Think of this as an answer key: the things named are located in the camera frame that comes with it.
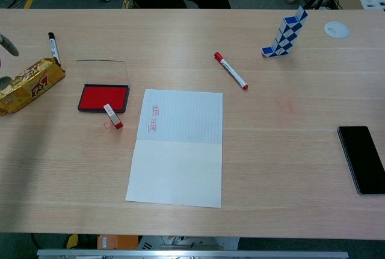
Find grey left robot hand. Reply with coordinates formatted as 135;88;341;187
0;33;20;90

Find small red white stamp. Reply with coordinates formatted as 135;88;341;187
103;103;124;130

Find black whiteboard marker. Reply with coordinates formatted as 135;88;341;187
48;31;62;64

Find gold snack package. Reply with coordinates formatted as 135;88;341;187
0;57;66;117

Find red ink pad clear lid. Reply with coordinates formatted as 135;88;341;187
77;59;131;114

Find white paper sheet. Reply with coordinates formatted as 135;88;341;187
125;89;224;209

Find orange box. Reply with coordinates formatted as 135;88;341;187
96;234;140;250

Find red whiteboard marker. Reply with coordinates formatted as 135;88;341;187
214;51;249;91

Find blue white snake puzzle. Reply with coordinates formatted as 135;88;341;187
261;5;309;58

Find grey table grommet cap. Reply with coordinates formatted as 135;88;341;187
324;21;350;40

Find black smartphone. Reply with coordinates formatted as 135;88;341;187
336;125;385;196

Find aluminium rail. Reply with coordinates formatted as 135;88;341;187
36;249;350;259

